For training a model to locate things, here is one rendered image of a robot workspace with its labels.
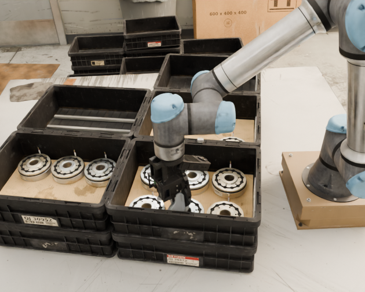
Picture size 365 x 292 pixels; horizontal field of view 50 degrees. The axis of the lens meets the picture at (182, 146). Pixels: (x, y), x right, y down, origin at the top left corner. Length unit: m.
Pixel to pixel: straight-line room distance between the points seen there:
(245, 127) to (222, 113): 0.56
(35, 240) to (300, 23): 0.93
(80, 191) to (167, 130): 0.45
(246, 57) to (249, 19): 2.99
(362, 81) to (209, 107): 0.33
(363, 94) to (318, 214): 0.45
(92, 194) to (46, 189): 0.15
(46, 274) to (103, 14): 3.27
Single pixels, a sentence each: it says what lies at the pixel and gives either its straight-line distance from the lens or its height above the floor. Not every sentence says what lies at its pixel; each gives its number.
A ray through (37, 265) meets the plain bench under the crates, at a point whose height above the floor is 0.70.
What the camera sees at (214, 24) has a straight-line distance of 3.92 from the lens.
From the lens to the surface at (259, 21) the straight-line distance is 3.98.
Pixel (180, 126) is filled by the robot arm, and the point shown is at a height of 1.15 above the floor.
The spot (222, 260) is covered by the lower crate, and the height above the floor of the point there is 0.75.
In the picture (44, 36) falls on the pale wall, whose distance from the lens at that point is 4.38.
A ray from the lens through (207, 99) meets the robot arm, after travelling 0.93.
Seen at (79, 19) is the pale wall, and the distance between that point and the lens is 4.25.
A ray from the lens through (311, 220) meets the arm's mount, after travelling 1.28.
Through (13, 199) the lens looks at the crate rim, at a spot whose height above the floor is 0.93.
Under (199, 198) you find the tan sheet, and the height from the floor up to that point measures 0.83.
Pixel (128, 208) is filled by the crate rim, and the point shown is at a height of 0.93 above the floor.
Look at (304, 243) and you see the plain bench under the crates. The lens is 1.26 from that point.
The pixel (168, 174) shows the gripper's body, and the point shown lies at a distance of 1.00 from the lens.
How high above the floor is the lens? 1.67
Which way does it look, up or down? 39 degrees down
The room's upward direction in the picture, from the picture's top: 3 degrees counter-clockwise
